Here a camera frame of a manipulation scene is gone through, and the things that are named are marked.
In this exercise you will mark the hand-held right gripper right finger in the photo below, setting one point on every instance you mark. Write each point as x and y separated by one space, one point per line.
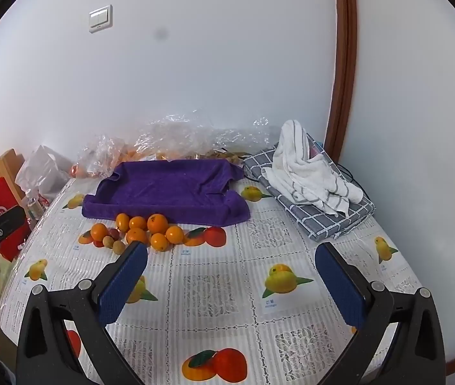
339 284

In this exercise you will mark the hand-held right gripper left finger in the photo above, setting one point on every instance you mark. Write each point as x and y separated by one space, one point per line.
125 284

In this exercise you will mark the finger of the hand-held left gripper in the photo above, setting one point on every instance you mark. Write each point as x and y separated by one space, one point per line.
6 224

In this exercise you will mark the tan round small fruit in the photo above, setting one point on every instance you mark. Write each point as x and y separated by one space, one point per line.
119 247
108 242

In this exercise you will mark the red lychee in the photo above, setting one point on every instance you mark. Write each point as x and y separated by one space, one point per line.
99 243
113 232

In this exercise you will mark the large orange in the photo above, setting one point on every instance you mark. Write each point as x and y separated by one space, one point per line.
157 223

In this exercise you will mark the purple towel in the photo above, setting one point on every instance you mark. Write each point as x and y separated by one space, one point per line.
171 184

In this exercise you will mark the plastic bottle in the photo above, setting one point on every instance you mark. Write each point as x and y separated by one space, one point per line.
34 207

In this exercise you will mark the white plastic bag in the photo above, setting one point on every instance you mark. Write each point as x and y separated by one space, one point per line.
42 168

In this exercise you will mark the grey checked cloth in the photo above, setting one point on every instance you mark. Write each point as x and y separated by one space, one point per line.
319 218

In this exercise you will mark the clear plastic bag of oranges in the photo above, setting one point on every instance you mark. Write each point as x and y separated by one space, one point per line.
101 156

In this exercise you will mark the white striped towel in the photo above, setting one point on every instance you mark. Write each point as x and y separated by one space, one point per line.
307 172

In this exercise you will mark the large clear plastic bag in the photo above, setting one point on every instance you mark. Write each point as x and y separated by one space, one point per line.
183 136

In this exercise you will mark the brown wooden door frame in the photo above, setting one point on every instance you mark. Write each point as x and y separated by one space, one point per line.
345 68

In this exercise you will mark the white light switch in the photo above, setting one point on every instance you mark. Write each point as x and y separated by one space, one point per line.
100 19

